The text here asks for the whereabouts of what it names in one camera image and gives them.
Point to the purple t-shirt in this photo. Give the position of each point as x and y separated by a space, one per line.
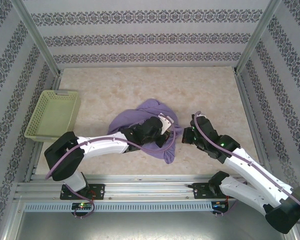
145 107

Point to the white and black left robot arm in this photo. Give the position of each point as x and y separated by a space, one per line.
100 147

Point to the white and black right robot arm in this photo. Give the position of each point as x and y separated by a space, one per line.
252 170

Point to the small controller circuit board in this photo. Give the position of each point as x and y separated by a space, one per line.
220 205
81 206

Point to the grey metal sheet panel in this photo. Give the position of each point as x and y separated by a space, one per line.
145 227

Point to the pale green plastic basket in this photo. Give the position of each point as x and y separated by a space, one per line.
52 115

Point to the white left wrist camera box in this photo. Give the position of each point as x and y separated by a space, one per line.
165 122

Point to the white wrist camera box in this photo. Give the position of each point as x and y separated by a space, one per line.
165 122
201 115

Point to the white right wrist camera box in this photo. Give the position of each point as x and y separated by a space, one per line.
201 115

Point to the aluminium mounting rail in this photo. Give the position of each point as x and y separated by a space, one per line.
145 187

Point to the aluminium side rail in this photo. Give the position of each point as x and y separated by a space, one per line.
56 81
252 112

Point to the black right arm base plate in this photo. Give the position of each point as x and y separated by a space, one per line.
198 191

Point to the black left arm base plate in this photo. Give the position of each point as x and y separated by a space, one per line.
100 191

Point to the aluminium frame post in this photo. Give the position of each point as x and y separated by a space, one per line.
256 37
37 37

